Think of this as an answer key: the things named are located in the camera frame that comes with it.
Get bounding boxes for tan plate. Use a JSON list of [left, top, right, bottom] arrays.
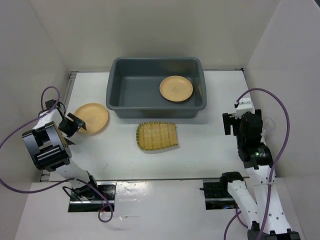
[[74, 103, 109, 135], [159, 75, 194, 102]]

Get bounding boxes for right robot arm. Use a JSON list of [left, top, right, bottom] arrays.
[[219, 109, 301, 240]]

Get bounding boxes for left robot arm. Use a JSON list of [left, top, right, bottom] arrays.
[[22, 99, 100, 200]]

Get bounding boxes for grey plastic bin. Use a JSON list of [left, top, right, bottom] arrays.
[[105, 57, 207, 119]]

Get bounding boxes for clear plastic cup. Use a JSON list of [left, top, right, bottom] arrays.
[[261, 117, 276, 137]]

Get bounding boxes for woven bamboo tray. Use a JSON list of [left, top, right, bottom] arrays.
[[135, 121, 179, 151]]

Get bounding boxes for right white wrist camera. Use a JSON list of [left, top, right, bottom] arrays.
[[234, 97, 254, 119]]

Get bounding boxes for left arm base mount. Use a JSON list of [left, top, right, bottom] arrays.
[[62, 181, 117, 213]]

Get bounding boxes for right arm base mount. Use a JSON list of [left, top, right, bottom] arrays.
[[200, 172, 252, 210]]

